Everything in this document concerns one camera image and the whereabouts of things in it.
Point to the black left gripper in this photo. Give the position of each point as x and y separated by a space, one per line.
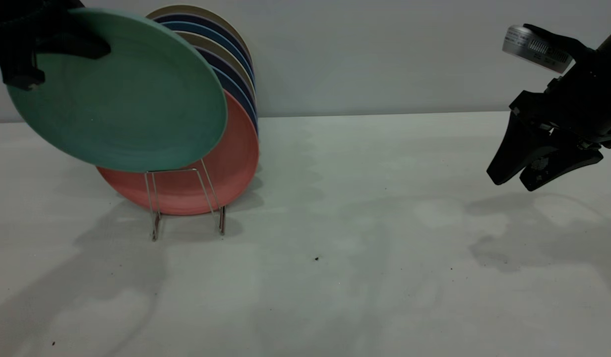
18 29

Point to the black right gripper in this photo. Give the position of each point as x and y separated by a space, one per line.
583 109

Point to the green round plate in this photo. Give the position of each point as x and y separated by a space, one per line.
127 99

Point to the beige round plate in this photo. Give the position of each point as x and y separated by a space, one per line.
196 9
226 50

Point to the dark navy round plate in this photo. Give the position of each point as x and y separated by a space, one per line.
201 19

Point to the teal blue round plate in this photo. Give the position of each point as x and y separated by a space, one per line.
206 29

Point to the dark purple round plate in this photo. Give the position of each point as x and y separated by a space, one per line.
236 69

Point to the navy blue round plate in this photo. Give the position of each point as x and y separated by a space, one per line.
236 83

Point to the pink round plate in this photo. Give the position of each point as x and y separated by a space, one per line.
226 163

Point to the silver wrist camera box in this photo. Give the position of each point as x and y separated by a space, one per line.
533 49

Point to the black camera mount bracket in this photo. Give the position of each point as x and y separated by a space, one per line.
568 42

